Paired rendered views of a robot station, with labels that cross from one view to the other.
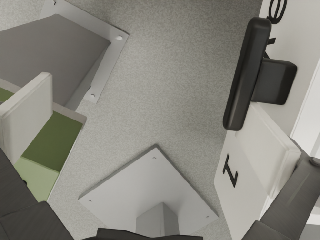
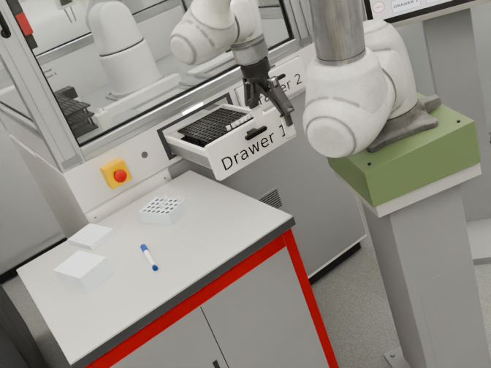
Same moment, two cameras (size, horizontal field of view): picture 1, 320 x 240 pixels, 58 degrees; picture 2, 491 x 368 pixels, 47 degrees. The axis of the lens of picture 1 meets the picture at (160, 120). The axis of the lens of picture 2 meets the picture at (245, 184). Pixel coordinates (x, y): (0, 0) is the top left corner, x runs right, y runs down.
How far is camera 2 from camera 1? 1.47 m
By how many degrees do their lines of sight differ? 52
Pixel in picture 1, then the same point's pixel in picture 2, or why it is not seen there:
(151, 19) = (356, 358)
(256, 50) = (250, 133)
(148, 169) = not seen: hidden behind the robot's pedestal
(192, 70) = (354, 310)
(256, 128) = (258, 120)
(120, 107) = not seen: hidden behind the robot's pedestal
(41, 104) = (288, 129)
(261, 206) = (271, 112)
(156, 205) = (469, 220)
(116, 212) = not seen: outside the picture
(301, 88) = (248, 126)
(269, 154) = (256, 112)
